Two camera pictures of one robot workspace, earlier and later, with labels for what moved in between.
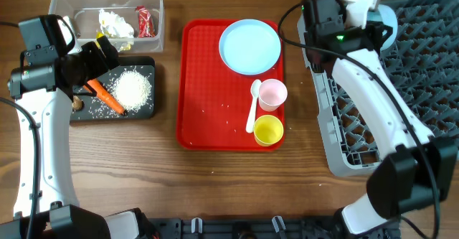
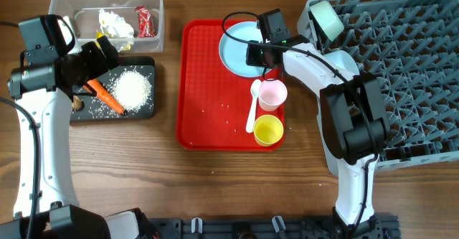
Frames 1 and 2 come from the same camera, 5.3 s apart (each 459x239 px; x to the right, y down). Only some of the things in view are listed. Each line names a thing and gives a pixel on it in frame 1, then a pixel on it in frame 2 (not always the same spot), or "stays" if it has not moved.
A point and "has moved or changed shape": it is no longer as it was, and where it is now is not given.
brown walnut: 77,103 stays
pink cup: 272,93 stays
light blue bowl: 383,13 has moved or changed shape
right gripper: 373,29 to 251,59
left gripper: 100,66 stays
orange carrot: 105,95 stays
